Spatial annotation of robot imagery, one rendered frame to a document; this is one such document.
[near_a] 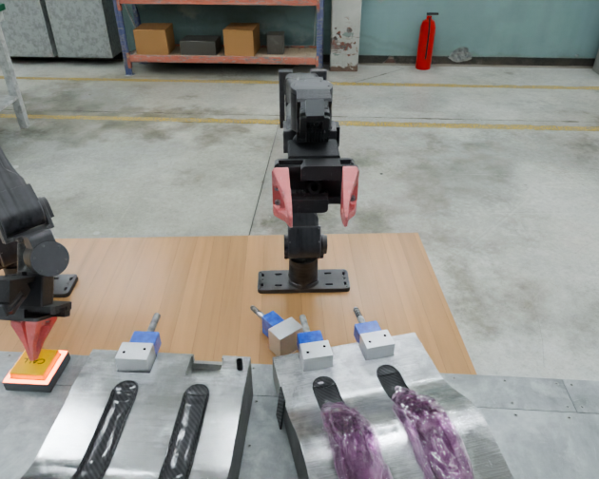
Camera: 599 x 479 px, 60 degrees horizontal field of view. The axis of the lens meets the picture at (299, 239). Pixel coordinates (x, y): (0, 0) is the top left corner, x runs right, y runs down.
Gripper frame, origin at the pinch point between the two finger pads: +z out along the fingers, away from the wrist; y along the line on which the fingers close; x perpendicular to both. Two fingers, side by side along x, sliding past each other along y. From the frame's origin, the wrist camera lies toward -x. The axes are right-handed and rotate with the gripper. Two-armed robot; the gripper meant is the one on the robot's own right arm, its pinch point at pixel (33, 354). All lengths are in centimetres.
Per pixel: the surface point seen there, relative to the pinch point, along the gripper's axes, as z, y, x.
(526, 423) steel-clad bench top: 6, 83, -2
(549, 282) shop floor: -1, 155, 163
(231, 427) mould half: 4.4, 37.7, -15.3
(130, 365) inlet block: -1.7, 20.6, -8.8
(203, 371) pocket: 0.1, 30.9, -3.9
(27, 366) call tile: 1.7, -0.6, -1.0
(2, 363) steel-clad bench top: 2.8, -7.9, 3.5
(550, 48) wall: -222, 279, 486
